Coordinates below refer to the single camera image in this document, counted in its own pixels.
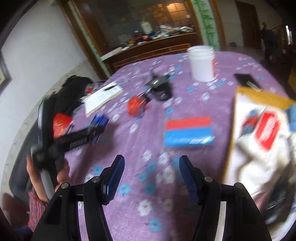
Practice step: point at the framed wall picture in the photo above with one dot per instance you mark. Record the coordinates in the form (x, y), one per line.
(4, 74)

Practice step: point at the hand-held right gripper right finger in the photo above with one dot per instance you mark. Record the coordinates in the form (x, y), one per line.
(188, 178)

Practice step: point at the white bottle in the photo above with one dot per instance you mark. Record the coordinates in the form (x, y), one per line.
(146, 26)

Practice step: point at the black electric motor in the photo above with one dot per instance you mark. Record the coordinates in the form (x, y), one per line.
(160, 89)

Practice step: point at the person's left hand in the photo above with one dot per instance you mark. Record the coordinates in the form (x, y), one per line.
(37, 178)

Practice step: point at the red and blue packets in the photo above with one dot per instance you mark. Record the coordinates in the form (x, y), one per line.
(188, 132)

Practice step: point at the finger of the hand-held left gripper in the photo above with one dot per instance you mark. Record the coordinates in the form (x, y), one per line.
(99, 126)

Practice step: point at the blue and red sock ball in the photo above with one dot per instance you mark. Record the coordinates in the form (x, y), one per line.
(249, 122)

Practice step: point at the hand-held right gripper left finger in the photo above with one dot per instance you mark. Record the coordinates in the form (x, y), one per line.
(114, 178)

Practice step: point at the black pen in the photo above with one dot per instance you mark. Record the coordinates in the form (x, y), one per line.
(111, 87)

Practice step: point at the yellow cardboard box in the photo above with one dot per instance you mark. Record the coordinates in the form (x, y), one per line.
(240, 166)

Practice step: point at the bamboo wall painting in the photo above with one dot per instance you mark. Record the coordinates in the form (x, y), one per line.
(207, 23)

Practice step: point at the brown wooden door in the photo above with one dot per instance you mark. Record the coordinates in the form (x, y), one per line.
(247, 23)

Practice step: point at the white red tissue pack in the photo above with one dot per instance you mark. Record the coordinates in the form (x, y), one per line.
(267, 131)

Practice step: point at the black phone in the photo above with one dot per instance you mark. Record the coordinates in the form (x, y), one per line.
(245, 80)

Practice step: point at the wooden glass cabinet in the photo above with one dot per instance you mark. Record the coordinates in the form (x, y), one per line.
(120, 18)

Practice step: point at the small red packet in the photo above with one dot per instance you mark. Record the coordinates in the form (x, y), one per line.
(136, 106)

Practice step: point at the white notebook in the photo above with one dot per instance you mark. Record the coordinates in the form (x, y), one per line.
(101, 99)

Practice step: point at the purple floral tablecloth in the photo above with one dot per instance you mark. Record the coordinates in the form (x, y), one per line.
(138, 129)

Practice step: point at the white plastic jar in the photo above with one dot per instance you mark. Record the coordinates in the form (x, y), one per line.
(201, 64)

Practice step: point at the red paper packet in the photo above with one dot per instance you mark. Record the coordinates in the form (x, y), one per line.
(62, 125)

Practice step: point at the person's left forearm striped sleeve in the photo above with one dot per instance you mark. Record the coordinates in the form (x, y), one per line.
(37, 213)

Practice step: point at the black bag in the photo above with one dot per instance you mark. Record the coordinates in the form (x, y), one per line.
(74, 90)

